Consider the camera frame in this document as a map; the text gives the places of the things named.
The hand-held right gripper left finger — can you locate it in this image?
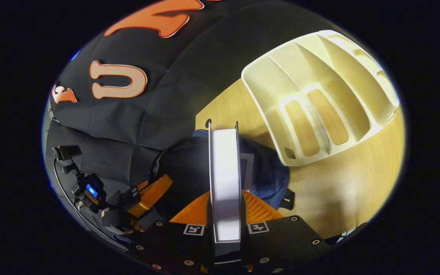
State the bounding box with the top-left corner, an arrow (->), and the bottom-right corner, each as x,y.
132,190 -> 211,275

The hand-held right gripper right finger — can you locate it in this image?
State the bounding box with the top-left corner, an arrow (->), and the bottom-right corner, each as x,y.
241,190 -> 332,274

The blue schoolbag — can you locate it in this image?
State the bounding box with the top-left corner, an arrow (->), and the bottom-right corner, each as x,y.
149,129 -> 296,221

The white spine book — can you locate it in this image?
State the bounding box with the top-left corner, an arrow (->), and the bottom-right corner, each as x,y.
208,121 -> 242,244

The white plastic bookshelf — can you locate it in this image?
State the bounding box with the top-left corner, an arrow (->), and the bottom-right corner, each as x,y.
241,30 -> 401,167

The black backdrop cloth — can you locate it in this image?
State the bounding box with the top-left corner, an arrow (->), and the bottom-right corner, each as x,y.
44,0 -> 343,245

